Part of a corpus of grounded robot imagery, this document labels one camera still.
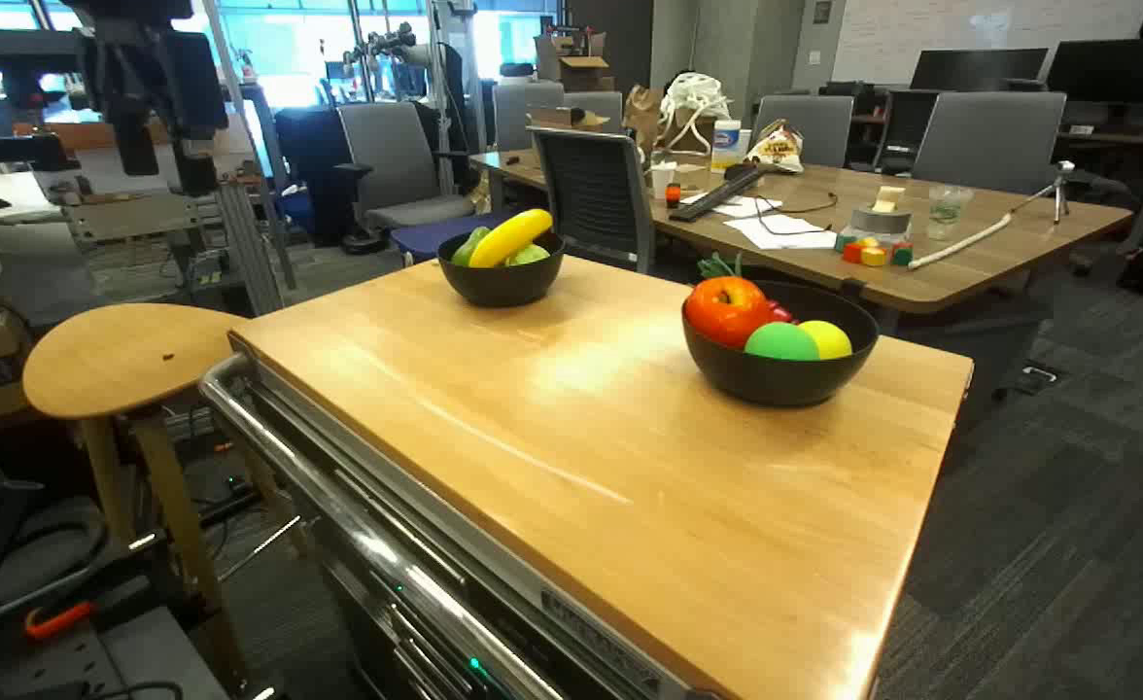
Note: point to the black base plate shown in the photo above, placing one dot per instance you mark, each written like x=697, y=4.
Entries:
x=145, y=664

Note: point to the black power strip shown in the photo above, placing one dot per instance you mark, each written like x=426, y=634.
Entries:
x=722, y=191

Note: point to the yellow banana toy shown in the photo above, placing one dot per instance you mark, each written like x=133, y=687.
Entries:
x=510, y=240

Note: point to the small silver tripod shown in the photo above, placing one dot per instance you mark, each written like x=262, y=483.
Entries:
x=1059, y=187

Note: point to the yellow round fruit toy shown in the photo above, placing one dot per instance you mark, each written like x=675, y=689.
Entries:
x=830, y=340

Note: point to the black computer monitor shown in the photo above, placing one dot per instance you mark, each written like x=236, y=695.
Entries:
x=1122, y=68
x=981, y=68

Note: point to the round wooden stool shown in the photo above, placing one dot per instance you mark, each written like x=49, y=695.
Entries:
x=119, y=354

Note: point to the small red fruit toy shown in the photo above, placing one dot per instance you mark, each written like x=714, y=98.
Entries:
x=780, y=311

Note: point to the white paper sheet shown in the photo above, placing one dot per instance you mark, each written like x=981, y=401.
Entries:
x=788, y=235
x=748, y=208

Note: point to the crumpled white bag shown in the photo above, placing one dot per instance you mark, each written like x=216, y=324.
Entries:
x=780, y=149

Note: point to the orange fruit toy green stem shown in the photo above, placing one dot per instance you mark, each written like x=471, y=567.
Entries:
x=723, y=311

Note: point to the white stick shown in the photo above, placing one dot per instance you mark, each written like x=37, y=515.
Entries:
x=960, y=243

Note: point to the green round fruit toy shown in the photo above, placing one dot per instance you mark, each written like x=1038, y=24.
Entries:
x=783, y=343

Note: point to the red toy block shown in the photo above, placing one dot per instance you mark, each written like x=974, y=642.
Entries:
x=854, y=250

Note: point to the yellow notepad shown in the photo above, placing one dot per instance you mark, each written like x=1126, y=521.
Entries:
x=889, y=201

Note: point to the large black bowl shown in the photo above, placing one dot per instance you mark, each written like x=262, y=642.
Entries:
x=780, y=379

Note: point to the black mesh office chair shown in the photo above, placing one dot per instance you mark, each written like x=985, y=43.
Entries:
x=592, y=196

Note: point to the clear plastic cup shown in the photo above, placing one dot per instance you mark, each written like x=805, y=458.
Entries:
x=951, y=212

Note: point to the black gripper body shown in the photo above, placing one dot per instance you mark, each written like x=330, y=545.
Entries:
x=149, y=70

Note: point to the clear plastic bottle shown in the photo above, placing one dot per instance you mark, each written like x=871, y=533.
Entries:
x=729, y=144

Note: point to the yellow toy block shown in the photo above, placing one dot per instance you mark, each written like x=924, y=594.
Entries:
x=877, y=256

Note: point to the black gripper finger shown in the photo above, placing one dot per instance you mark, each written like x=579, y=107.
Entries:
x=202, y=161
x=136, y=144

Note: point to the wooden top tool cart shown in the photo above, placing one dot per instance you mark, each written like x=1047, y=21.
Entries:
x=596, y=453

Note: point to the aluminium frame stand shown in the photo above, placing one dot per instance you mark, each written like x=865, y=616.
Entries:
x=145, y=219

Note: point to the grey office chair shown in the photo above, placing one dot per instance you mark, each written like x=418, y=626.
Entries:
x=811, y=125
x=985, y=143
x=527, y=116

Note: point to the green pear toy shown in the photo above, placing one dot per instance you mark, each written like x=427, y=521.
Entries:
x=469, y=248

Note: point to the wooden conference table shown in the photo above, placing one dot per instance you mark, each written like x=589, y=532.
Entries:
x=960, y=257

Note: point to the small black bowl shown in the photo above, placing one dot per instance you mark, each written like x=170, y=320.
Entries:
x=497, y=291

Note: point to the green toy block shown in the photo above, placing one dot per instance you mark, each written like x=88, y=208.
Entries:
x=904, y=257

